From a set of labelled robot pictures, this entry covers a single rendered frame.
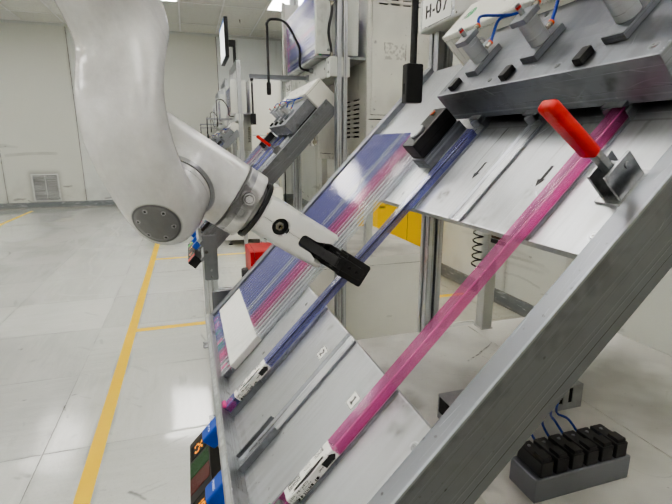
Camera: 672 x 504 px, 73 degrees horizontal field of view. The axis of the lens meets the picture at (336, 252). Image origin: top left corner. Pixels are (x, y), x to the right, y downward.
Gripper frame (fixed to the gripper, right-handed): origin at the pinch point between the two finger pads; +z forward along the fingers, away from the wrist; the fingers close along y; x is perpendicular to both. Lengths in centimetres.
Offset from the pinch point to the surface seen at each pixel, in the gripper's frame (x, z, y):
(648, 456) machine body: 0, 51, -15
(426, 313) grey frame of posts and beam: 1, 42, 38
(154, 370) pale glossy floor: 99, 16, 163
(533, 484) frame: 10.7, 30.7, -16.8
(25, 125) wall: 115, -251, 849
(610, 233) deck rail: -13.5, 2.0, -31.3
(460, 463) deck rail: 6.6, 1.0, -32.2
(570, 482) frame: 8.2, 35.9, -17.2
